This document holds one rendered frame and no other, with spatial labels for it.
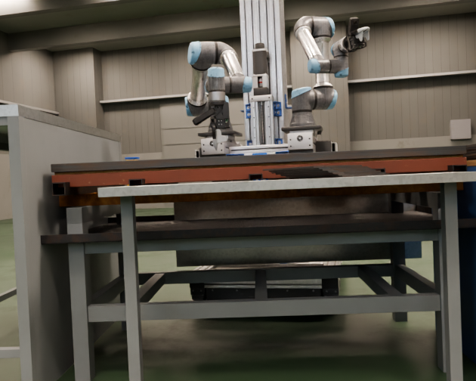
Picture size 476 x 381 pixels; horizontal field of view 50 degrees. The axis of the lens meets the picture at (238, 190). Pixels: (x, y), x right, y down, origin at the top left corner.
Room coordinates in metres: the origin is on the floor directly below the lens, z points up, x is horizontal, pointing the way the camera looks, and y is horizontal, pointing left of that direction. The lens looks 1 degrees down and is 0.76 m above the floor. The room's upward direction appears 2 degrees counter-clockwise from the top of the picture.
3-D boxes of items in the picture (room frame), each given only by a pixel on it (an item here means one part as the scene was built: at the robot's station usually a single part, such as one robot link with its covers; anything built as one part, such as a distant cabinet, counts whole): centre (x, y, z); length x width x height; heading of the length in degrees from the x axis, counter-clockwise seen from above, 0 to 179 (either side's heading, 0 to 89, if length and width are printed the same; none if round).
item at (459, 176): (1.71, -0.16, 0.73); 1.20 x 0.26 x 0.03; 88
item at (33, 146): (2.40, 0.74, 0.50); 1.30 x 0.04 x 1.01; 178
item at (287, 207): (2.69, -0.30, 0.47); 1.30 x 0.04 x 0.35; 88
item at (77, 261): (1.97, 0.63, 0.34); 0.06 x 0.06 x 0.68; 88
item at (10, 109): (2.42, 1.02, 1.03); 1.30 x 0.60 x 0.04; 178
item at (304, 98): (2.96, -0.40, 1.20); 0.13 x 0.12 x 0.14; 103
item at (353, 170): (1.70, -0.31, 0.77); 0.45 x 0.20 x 0.04; 88
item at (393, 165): (1.95, -0.07, 0.78); 1.56 x 0.09 x 0.06; 88
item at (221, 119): (2.28, 0.07, 1.04); 0.09 x 0.08 x 0.12; 88
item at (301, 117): (2.96, -0.39, 1.09); 0.15 x 0.15 x 0.10
